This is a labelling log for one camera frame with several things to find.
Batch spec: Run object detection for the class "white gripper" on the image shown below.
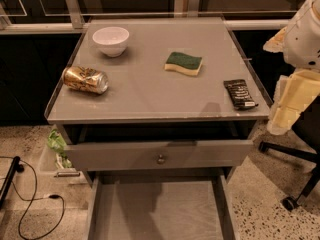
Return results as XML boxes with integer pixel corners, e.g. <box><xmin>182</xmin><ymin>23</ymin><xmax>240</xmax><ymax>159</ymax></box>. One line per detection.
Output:
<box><xmin>263</xmin><ymin>0</ymin><xmax>320</xmax><ymax>135</ymax></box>

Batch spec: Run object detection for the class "green and yellow sponge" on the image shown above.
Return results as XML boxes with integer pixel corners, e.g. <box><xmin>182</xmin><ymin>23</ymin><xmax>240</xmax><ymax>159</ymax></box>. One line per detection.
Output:
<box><xmin>164</xmin><ymin>52</ymin><xmax>202</xmax><ymax>76</ymax></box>

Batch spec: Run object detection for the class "grey upper drawer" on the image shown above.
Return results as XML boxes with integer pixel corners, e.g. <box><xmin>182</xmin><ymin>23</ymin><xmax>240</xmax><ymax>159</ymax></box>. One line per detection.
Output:
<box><xmin>65</xmin><ymin>140</ymin><xmax>253</xmax><ymax>171</ymax></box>

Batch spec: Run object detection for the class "grey drawer cabinet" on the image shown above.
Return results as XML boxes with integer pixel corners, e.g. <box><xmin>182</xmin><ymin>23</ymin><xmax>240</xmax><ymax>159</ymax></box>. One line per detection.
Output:
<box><xmin>44</xmin><ymin>16</ymin><xmax>274</xmax><ymax>240</ymax></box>

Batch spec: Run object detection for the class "round metal drawer knob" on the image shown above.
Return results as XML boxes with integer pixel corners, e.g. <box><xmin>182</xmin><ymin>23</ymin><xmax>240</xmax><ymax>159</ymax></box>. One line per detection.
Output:
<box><xmin>157</xmin><ymin>155</ymin><xmax>166</xmax><ymax>165</ymax></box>

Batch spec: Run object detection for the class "grey open middle drawer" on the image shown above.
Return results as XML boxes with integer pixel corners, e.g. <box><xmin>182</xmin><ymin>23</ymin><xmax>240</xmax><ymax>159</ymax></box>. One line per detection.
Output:
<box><xmin>83</xmin><ymin>175</ymin><xmax>241</xmax><ymax>240</ymax></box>

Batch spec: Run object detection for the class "black snack packet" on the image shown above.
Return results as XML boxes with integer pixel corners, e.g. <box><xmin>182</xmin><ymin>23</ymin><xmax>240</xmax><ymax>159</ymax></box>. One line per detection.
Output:
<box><xmin>223</xmin><ymin>79</ymin><xmax>258</xmax><ymax>110</ymax></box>

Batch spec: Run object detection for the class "white ceramic bowl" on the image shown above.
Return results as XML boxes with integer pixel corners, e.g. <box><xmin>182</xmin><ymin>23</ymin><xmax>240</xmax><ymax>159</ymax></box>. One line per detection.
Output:
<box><xmin>92</xmin><ymin>27</ymin><xmax>130</xmax><ymax>57</ymax></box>

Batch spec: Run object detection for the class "gold crushed soda can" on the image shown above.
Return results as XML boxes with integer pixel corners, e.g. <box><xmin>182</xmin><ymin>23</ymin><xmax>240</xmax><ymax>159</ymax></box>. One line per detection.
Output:
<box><xmin>62</xmin><ymin>66</ymin><xmax>108</xmax><ymax>94</ymax></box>

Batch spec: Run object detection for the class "green plastic bag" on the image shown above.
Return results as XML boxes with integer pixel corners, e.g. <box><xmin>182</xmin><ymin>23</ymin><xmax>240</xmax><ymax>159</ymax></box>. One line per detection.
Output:
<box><xmin>47</xmin><ymin>129</ymin><xmax>72</xmax><ymax>169</ymax></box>

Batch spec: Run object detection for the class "clear plastic bin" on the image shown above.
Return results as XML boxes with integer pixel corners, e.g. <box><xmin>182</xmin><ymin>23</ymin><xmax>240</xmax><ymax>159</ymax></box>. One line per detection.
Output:
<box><xmin>37</xmin><ymin>136</ymin><xmax>86</xmax><ymax>184</ymax></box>

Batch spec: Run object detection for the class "black floor stand bar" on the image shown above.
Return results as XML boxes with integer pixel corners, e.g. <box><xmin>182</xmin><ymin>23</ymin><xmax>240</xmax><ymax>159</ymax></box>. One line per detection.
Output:
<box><xmin>0</xmin><ymin>156</ymin><xmax>20</xmax><ymax>209</ymax></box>

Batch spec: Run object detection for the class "metal railing frame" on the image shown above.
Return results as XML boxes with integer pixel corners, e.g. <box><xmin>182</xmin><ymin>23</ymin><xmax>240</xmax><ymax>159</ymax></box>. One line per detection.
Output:
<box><xmin>0</xmin><ymin>0</ymin><xmax>306</xmax><ymax>35</ymax></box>

